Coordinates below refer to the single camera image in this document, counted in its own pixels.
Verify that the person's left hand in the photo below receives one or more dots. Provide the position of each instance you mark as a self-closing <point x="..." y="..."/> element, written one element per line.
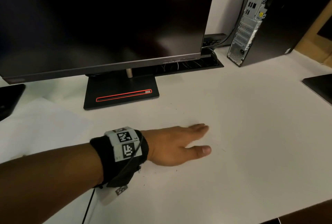
<point x="171" y="146"/>

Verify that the white paper sheet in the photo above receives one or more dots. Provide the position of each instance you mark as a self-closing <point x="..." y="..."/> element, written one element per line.
<point x="39" y="128"/>

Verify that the person's left forearm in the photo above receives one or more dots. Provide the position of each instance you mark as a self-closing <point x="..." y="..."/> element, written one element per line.
<point x="46" y="174"/>

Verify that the white three-marker block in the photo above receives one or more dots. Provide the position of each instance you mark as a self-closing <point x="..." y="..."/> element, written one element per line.
<point x="111" y="143"/>

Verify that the black monitor stand red slot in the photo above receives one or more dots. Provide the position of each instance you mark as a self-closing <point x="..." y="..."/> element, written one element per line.
<point x="116" y="86"/>

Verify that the black computer monitor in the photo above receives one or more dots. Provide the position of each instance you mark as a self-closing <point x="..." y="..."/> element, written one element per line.
<point x="103" y="19"/>

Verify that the black flat stand base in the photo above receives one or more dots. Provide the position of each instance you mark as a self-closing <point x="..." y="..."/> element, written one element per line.
<point x="319" y="86"/>
<point x="10" y="99"/>

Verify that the black desktop computer tower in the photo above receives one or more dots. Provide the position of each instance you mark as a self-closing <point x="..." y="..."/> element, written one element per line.
<point x="280" y="24"/>

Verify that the brown cardboard box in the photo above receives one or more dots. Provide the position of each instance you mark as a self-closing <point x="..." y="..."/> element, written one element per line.
<point x="313" y="47"/>

